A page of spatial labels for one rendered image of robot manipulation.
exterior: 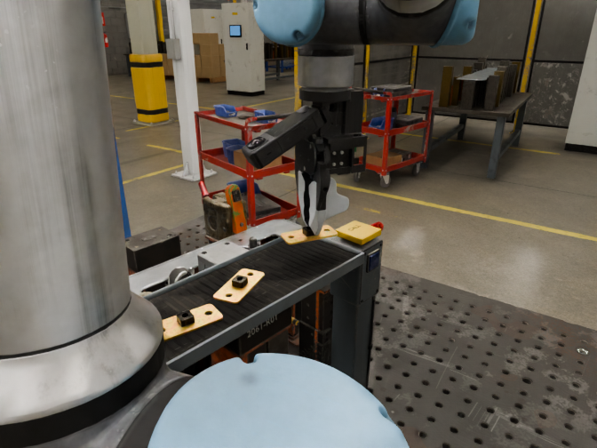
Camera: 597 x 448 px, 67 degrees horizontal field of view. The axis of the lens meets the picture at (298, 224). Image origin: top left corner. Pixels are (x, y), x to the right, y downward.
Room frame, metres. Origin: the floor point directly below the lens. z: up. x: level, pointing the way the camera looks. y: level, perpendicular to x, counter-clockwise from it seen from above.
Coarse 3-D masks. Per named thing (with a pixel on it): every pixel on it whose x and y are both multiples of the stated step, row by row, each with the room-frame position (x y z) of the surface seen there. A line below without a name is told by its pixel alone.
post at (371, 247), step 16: (336, 240) 0.73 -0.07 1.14; (368, 256) 0.69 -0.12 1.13; (352, 272) 0.69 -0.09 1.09; (368, 272) 0.69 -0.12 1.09; (336, 288) 0.72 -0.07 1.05; (352, 288) 0.69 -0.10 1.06; (368, 288) 0.70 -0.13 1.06; (336, 304) 0.72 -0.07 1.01; (352, 304) 0.70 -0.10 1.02; (368, 304) 0.71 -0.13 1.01; (336, 320) 0.72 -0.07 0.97; (352, 320) 0.70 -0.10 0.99; (368, 320) 0.72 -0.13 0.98; (336, 336) 0.72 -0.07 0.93; (352, 336) 0.70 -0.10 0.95; (368, 336) 0.72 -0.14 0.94; (336, 352) 0.72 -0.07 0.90; (352, 352) 0.69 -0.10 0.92; (368, 352) 0.72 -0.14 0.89; (336, 368) 0.72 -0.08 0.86; (352, 368) 0.69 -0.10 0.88; (368, 368) 0.72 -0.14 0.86; (368, 384) 0.72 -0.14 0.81
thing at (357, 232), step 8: (352, 224) 0.75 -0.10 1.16; (360, 224) 0.75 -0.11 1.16; (344, 232) 0.72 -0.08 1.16; (352, 232) 0.72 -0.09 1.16; (360, 232) 0.72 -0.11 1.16; (368, 232) 0.72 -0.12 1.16; (376, 232) 0.72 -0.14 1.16; (352, 240) 0.70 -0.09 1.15; (360, 240) 0.69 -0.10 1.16; (368, 240) 0.70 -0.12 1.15
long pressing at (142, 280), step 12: (252, 228) 1.09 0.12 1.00; (264, 228) 1.09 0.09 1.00; (276, 228) 1.09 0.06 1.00; (288, 228) 1.09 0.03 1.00; (228, 240) 1.02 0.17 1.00; (192, 252) 0.95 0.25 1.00; (168, 264) 0.89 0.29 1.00; (180, 264) 0.89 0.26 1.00; (192, 264) 0.89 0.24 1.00; (132, 276) 0.84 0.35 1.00; (144, 276) 0.84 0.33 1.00; (156, 276) 0.84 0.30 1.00; (168, 276) 0.84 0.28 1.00; (132, 288) 0.79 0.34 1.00; (144, 288) 0.79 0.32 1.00
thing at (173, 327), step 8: (208, 304) 0.49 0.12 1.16; (184, 312) 0.46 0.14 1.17; (192, 312) 0.47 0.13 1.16; (200, 312) 0.47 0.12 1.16; (208, 312) 0.47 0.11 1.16; (216, 312) 0.47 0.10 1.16; (168, 320) 0.45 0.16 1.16; (176, 320) 0.45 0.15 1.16; (184, 320) 0.44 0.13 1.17; (192, 320) 0.45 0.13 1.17; (200, 320) 0.45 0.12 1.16; (208, 320) 0.45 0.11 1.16; (216, 320) 0.45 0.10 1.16; (168, 328) 0.44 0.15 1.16; (176, 328) 0.44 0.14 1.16; (184, 328) 0.44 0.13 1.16; (192, 328) 0.44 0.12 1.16; (168, 336) 0.42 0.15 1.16; (176, 336) 0.43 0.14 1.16
